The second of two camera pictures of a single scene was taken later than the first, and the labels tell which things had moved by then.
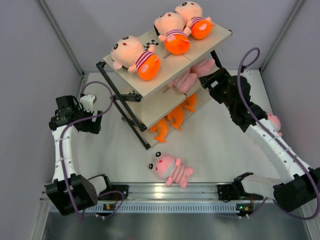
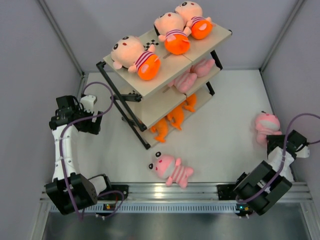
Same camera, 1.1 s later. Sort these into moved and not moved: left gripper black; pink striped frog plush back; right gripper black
Moved: right gripper black
Not moved: pink striped frog plush back; left gripper black
